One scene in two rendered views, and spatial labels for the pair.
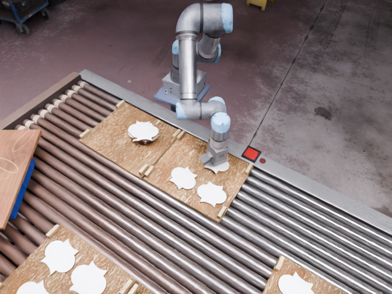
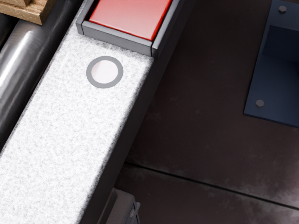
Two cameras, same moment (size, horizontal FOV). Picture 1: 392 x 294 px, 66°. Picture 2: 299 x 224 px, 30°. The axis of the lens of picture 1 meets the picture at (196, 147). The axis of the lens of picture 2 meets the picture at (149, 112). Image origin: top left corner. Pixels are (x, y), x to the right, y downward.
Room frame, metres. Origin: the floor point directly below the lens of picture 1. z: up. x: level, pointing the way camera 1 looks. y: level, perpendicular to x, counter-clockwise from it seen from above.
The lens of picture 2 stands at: (0.91, -0.58, 1.32)
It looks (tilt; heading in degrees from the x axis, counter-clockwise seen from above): 64 degrees down; 85
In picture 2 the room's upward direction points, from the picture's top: 5 degrees counter-clockwise
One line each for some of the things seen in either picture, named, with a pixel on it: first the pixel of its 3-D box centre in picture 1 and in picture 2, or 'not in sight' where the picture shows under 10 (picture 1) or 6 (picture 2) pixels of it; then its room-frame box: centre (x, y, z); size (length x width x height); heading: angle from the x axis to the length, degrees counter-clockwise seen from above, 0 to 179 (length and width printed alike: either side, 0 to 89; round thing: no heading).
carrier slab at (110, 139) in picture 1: (131, 136); not in sight; (1.01, 0.34, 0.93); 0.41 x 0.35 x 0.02; 58
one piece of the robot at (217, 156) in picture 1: (212, 151); not in sight; (0.84, -0.08, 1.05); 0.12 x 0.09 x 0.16; 116
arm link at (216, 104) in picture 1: (213, 110); not in sight; (0.95, -0.07, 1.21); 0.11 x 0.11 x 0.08; 5
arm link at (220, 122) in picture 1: (220, 126); not in sight; (0.85, -0.10, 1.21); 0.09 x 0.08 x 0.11; 5
